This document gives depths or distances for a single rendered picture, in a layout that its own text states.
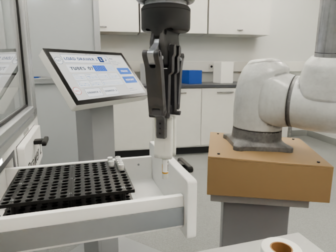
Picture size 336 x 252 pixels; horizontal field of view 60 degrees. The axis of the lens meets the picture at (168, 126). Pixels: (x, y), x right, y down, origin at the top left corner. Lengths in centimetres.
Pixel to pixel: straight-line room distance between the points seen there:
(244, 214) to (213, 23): 337
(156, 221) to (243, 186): 38
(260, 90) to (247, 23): 343
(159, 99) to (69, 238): 27
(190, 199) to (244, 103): 47
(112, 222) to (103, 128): 107
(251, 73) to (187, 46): 347
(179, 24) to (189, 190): 27
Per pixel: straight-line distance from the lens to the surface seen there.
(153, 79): 42
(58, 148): 234
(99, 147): 155
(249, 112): 91
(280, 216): 99
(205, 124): 376
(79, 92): 133
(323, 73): 84
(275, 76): 91
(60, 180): 61
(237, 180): 84
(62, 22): 227
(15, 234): 52
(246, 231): 101
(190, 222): 53
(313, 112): 86
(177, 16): 44
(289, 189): 87
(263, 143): 93
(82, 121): 154
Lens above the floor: 112
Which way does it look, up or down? 11 degrees down
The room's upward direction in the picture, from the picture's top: straight up
